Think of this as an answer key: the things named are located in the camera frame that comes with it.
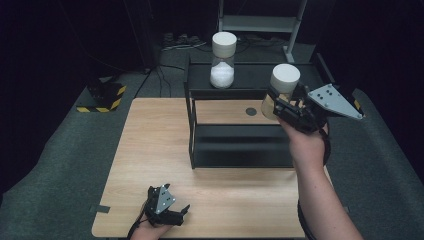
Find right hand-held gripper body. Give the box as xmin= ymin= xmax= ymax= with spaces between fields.
xmin=274 ymin=83 xmax=364 ymax=135

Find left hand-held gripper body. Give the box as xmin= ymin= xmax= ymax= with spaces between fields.
xmin=145 ymin=184 xmax=185 ymax=228

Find jar with yellow powder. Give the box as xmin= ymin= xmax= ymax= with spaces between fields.
xmin=260 ymin=62 xmax=301 ymax=121

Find jar with white granules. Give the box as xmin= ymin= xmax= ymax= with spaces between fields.
xmin=209 ymin=31 xmax=239 ymax=90

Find black two-tier metal rack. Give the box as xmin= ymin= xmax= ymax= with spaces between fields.
xmin=183 ymin=52 xmax=336 ymax=171

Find person's left hand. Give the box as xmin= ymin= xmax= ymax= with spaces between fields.
xmin=129 ymin=213 xmax=175 ymax=240

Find person's right hand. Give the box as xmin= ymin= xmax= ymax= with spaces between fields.
xmin=279 ymin=118 xmax=330 ymax=171

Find black stand base, striped edge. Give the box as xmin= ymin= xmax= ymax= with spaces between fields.
xmin=76 ymin=77 xmax=128 ymax=114
xmin=333 ymin=84 xmax=365 ymax=118

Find grey metal stand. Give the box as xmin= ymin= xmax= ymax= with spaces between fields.
xmin=217 ymin=0 xmax=308 ymax=64

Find power strip with plugs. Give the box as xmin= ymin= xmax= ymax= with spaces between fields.
xmin=162 ymin=31 xmax=208 ymax=52

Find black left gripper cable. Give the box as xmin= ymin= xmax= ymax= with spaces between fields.
xmin=126 ymin=208 xmax=149 ymax=240

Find black floor cables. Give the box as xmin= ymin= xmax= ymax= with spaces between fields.
xmin=194 ymin=33 xmax=288 ymax=55

